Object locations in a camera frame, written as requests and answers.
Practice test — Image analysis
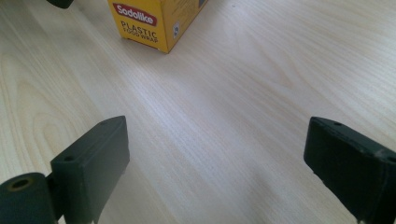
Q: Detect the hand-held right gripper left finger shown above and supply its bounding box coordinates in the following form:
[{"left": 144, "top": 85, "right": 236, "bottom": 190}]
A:
[{"left": 49, "top": 115, "right": 131, "bottom": 224}]

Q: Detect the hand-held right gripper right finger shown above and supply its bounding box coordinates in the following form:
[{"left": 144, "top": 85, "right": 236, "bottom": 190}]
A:
[{"left": 303, "top": 116, "right": 396, "bottom": 224}]

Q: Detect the yellow plastic wrap box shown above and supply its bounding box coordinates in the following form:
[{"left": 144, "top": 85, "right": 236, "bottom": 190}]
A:
[{"left": 106, "top": 0, "right": 209, "bottom": 54}]

